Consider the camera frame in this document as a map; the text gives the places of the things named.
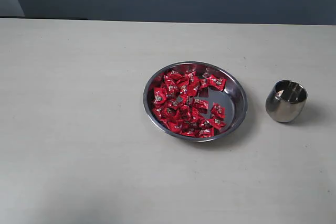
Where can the round steel plate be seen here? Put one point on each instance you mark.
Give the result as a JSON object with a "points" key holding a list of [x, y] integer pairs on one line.
{"points": [[233, 98]]}

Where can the red wrapped candy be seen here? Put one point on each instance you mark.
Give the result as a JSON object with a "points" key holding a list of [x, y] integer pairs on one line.
{"points": [[216, 123], [174, 75], [204, 83], [200, 104], [217, 83], [204, 133], [218, 111], [159, 96]]}

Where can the steel cup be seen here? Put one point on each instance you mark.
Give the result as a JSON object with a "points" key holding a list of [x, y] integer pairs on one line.
{"points": [[286, 101]]}

